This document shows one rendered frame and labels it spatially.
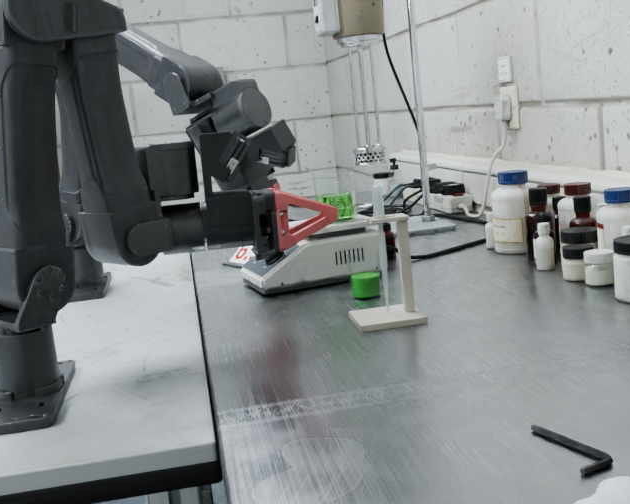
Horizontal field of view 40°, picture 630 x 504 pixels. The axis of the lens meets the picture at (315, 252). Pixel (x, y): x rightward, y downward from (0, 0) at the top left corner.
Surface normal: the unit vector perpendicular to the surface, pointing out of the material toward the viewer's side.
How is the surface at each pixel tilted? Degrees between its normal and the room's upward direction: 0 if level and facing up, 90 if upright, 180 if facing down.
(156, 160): 90
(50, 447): 0
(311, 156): 90
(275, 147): 105
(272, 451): 0
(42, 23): 90
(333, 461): 0
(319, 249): 90
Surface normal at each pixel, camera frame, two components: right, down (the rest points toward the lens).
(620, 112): -0.98, 0.13
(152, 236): 0.69, 0.04
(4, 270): -0.72, 0.07
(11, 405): -0.11, -0.98
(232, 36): 0.16, 0.14
